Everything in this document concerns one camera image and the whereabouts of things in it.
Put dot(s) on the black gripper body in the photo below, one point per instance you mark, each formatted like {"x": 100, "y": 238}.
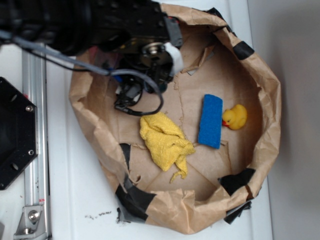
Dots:
{"x": 151, "y": 70}

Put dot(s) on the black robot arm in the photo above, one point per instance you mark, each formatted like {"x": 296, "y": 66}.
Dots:
{"x": 133, "y": 41}

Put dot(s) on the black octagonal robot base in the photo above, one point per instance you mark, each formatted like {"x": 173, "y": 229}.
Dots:
{"x": 18, "y": 141}

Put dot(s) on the yellow knitted cloth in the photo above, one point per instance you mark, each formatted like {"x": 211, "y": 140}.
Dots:
{"x": 166, "y": 143}

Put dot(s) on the blue sponge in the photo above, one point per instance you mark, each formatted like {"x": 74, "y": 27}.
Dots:
{"x": 210, "y": 126}

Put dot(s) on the yellow rubber duck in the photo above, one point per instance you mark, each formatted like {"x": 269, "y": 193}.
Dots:
{"x": 235, "y": 118}

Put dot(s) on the crumpled brown paper bag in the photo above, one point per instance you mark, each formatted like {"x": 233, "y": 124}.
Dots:
{"x": 205, "y": 155}

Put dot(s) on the aluminium extrusion rail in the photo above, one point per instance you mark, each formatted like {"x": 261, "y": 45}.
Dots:
{"x": 36, "y": 174}

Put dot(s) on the metal corner bracket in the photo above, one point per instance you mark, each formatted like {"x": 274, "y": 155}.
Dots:
{"x": 32, "y": 224}

